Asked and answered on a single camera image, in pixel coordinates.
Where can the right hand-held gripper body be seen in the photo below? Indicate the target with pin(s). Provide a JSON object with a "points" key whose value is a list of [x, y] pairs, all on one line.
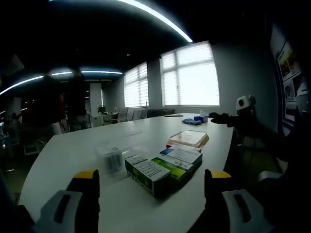
{"points": [[243, 104]]}

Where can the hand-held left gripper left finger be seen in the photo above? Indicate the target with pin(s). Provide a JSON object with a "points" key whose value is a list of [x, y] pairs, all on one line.
{"points": [[65, 211]]}

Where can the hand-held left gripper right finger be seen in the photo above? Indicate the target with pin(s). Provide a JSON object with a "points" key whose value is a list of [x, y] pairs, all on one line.
{"points": [[243, 211]]}

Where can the beige box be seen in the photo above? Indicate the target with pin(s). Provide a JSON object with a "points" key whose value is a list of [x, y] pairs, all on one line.
{"points": [[205, 140]]}

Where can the blue white medicine box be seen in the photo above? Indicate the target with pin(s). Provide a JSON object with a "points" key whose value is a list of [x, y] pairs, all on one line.
{"points": [[184, 155]]}

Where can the clear storage area container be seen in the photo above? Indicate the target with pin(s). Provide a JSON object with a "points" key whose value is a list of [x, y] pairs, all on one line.
{"points": [[100, 155]]}

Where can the dark green medicine box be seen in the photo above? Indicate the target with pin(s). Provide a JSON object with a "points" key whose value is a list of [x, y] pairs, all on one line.
{"points": [[145, 170]]}

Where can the red flat box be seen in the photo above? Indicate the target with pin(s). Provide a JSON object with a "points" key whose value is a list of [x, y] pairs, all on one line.
{"points": [[170, 145]]}

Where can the black cloth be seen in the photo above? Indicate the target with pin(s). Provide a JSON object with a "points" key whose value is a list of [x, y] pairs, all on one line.
{"points": [[219, 117]]}

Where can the small blue white carton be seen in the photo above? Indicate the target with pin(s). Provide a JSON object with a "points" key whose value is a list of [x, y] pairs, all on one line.
{"points": [[200, 117]]}

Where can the blue packet on table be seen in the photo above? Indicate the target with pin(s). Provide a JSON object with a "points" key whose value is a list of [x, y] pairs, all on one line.
{"points": [[192, 121]]}

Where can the white chair armrest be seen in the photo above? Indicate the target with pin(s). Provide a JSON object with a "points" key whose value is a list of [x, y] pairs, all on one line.
{"points": [[269, 176]]}

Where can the wide blinds window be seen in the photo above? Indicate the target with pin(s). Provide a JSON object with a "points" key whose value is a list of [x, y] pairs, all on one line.
{"points": [[192, 77]]}

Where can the dark flat tablet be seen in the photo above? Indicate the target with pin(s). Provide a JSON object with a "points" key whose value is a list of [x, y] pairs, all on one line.
{"points": [[173, 115]]}

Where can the white chest device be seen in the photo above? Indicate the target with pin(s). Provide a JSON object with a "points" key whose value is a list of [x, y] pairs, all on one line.
{"points": [[303, 97]]}

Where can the white office chair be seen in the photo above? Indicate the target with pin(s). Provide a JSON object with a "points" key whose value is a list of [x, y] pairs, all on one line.
{"points": [[31, 146]]}

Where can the dark sofa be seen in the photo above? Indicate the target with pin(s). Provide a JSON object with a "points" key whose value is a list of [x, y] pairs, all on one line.
{"points": [[160, 112]]}

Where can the white mesh chair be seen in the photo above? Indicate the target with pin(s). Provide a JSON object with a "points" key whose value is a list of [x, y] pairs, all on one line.
{"points": [[138, 113], [122, 114]]}

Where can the white cabinet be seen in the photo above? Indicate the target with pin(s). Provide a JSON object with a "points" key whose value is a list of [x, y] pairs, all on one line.
{"points": [[104, 119]]}

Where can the narrow blinds window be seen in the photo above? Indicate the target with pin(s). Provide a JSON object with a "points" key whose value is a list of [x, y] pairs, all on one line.
{"points": [[136, 87]]}

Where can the potted plant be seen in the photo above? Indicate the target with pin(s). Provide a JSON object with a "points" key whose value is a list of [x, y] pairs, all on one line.
{"points": [[101, 109]]}

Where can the long curved ceiling light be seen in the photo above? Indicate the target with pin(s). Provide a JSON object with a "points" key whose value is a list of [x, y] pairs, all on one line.
{"points": [[158, 14]]}

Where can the ceiling light strip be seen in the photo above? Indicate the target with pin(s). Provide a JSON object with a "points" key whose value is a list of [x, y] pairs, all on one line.
{"points": [[19, 85], [100, 72]]}

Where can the ceiling air vent panel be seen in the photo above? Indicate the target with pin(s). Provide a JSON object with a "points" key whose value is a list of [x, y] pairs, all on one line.
{"points": [[14, 63]]}

